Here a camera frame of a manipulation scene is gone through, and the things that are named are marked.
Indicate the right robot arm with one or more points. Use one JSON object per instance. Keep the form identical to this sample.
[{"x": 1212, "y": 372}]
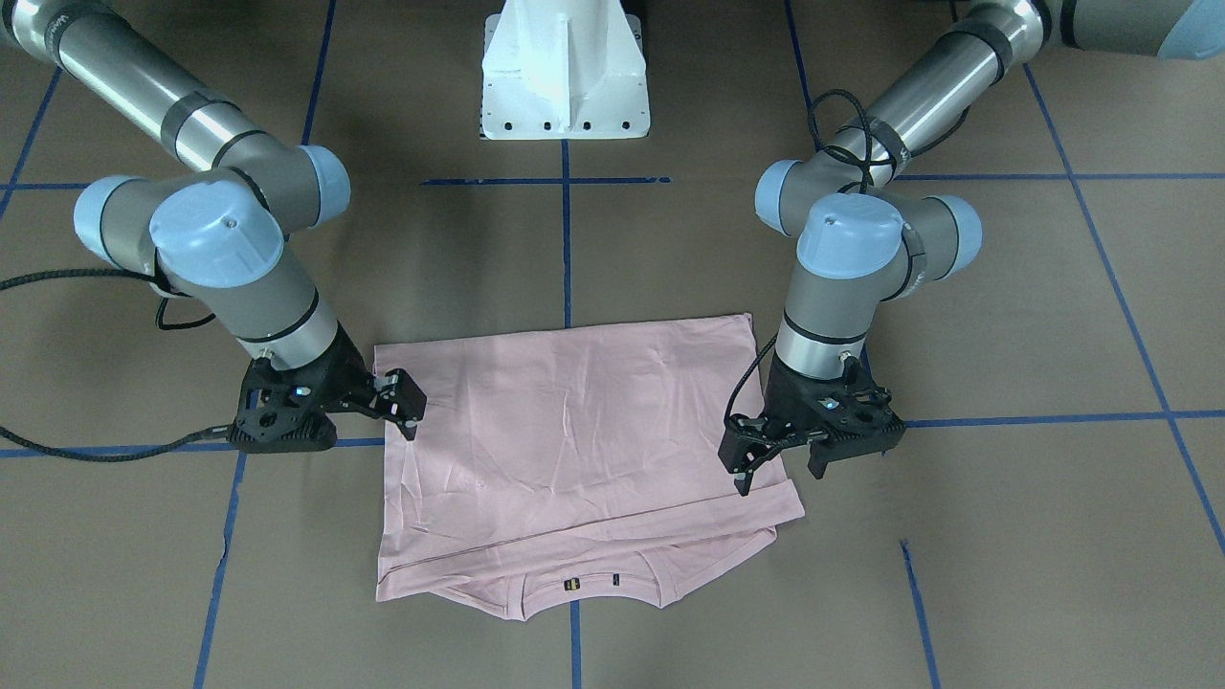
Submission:
[{"x": 219, "y": 234}]

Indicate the white central mounting post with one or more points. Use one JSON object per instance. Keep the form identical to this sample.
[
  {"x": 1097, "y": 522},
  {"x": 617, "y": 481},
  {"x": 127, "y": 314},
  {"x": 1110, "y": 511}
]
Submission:
[{"x": 565, "y": 70}]

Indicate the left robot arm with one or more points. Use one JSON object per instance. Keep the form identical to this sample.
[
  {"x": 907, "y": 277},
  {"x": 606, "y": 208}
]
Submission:
[{"x": 858, "y": 245}]

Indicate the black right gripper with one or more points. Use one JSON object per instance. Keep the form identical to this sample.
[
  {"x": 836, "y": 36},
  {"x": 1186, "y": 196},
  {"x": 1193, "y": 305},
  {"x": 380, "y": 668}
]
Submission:
[{"x": 343, "y": 379}]

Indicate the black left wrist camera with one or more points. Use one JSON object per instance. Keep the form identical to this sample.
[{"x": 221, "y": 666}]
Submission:
[{"x": 861, "y": 425}]

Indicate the pink printed t-shirt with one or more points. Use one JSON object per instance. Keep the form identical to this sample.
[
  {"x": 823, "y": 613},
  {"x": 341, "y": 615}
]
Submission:
[{"x": 559, "y": 465}]

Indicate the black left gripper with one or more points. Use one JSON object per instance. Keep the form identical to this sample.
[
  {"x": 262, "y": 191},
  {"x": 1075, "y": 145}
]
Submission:
[{"x": 787, "y": 391}]

